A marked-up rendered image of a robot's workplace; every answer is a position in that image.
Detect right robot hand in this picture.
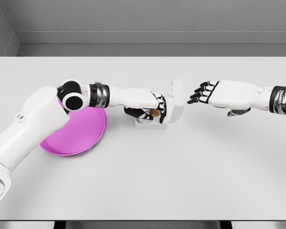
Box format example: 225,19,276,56
186,80,256,117

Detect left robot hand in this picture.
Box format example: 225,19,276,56
121,88,169,125

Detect white egg box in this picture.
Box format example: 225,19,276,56
134,78,184,131

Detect pink round plate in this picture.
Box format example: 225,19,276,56
39,98,107,157

